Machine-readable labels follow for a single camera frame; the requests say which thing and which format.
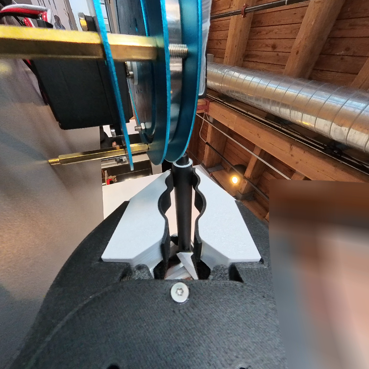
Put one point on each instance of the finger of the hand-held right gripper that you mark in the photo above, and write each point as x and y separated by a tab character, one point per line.
175	272
186	259

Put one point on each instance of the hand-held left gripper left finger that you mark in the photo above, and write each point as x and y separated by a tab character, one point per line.
135	230

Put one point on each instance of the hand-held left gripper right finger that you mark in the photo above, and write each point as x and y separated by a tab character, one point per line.
227	230

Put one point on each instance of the black cylindrical tool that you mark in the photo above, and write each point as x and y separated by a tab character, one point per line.
183	207

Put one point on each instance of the blue acrylic toy robot arm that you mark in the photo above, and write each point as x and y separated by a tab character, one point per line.
75	92

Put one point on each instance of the round ceiling lamp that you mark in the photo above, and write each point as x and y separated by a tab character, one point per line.
235	180

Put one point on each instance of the black ceiling pipe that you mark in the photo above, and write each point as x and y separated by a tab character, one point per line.
227	163

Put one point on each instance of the thin metal ceiling rod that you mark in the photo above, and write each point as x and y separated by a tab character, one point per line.
245	147

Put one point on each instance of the dark pipe with red clamp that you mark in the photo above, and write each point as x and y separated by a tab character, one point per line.
259	8

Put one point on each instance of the red beam bracket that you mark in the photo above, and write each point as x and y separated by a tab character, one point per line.
203	105

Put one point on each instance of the silver air duct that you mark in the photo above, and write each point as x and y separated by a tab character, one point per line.
288	98

